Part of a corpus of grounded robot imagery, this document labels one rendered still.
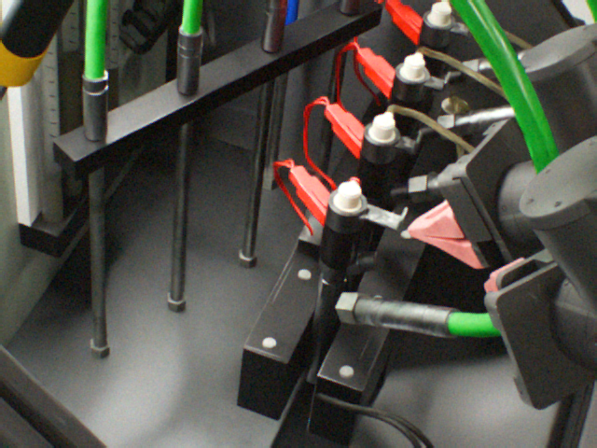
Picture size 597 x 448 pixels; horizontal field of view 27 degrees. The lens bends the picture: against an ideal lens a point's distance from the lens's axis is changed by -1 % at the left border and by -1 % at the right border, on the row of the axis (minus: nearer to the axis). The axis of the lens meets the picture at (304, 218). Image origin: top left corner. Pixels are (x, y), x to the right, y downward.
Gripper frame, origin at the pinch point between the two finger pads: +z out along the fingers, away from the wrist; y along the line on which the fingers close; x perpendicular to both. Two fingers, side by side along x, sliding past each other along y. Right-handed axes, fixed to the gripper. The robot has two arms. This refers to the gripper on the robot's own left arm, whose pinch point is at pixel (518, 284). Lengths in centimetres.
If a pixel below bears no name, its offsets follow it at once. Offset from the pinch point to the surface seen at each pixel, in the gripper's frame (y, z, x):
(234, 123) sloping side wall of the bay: -2, 65, -7
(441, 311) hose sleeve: 3.2, 5.0, 1.1
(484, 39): -0.1, -7.1, -14.6
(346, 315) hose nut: 7.1, 12.0, 0.9
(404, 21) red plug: -14.1, 39.1, -12.2
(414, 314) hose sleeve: 4.4, 6.7, 1.1
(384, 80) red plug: -8.4, 33.3, -9.0
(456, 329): 3.2, 3.7, 2.1
